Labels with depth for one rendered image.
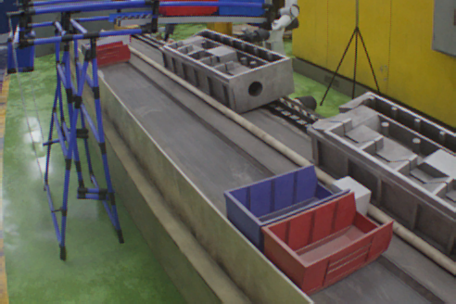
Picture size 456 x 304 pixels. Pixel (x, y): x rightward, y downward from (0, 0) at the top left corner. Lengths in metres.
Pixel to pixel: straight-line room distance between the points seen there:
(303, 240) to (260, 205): 0.20
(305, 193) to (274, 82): 0.89
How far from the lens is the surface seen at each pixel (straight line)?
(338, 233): 1.27
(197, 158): 1.70
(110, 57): 3.25
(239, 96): 2.07
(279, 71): 2.15
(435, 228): 1.26
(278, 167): 1.64
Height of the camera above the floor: 1.54
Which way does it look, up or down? 25 degrees down
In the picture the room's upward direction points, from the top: straight up
